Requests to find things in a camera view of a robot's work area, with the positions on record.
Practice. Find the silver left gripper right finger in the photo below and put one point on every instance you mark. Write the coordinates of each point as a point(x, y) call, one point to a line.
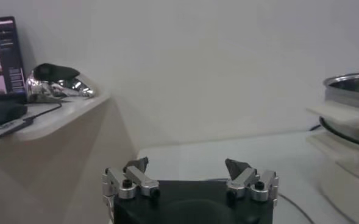
point(243, 179)

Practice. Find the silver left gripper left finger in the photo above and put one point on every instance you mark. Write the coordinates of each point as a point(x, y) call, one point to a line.
point(136, 178)

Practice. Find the stainless steel steamer basket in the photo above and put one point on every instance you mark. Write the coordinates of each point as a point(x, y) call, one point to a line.
point(350, 97)

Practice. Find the white side table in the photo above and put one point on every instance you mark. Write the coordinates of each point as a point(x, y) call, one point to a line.
point(75, 106)

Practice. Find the cream electric cooker base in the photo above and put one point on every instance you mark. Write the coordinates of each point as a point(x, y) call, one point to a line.
point(343, 182)

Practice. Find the chrome device with black top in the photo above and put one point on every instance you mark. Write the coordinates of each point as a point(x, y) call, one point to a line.
point(54, 73)

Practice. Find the open black laptop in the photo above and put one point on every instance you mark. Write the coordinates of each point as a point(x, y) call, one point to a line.
point(2, 54)

